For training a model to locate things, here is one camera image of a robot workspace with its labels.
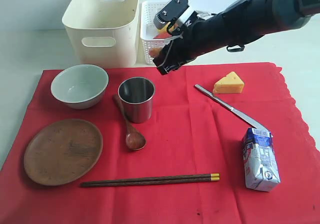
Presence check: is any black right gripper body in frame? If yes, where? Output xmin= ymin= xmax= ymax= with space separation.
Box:
xmin=162 ymin=13 xmax=230 ymax=66

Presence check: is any breaded chicken nugget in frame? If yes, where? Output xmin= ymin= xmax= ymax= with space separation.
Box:
xmin=149 ymin=48 xmax=162 ymax=58

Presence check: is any red sausage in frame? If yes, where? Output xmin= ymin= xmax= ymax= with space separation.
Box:
xmin=153 ymin=32 xmax=171 ymax=39

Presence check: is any yellow cheese wedge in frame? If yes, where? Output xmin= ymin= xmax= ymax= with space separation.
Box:
xmin=212 ymin=71 xmax=245 ymax=94

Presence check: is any blue white milk carton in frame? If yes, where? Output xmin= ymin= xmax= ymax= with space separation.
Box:
xmin=242 ymin=128 xmax=281 ymax=192

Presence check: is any stainless steel cup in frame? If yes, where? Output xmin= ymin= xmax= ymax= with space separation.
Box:
xmin=117 ymin=77 xmax=156 ymax=123

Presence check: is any white perforated plastic basket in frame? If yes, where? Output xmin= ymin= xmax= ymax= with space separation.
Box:
xmin=140 ymin=1 xmax=170 ymax=66

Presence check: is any large cream plastic bin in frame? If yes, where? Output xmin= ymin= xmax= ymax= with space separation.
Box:
xmin=62 ymin=0 xmax=139 ymax=68

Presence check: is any wooden spoon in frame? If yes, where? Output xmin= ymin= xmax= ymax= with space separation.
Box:
xmin=112 ymin=95 xmax=147 ymax=151

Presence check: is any white ceramic bowl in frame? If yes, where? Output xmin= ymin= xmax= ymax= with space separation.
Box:
xmin=50 ymin=64 xmax=109 ymax=109

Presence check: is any red tablecloth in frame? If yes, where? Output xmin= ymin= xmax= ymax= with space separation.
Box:
xmin=0 ymin=63 xmax=320 ymax=223

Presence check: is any silver table knife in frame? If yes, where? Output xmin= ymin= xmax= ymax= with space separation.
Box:
xmin=194 ymin=84 xmax=269 ymax=131

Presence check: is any upper wooden chopstick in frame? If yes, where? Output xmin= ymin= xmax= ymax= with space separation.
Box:
xmin=82 ymin=173 xmax=220 ymax=183

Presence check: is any round wooden plate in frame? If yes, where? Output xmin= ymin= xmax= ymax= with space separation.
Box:
xmin=23 ymin=119 xmax=103 ymax=186

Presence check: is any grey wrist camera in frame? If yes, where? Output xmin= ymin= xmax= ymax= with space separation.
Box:
xmin=153 ymin=0 xmax=198 ymax=30

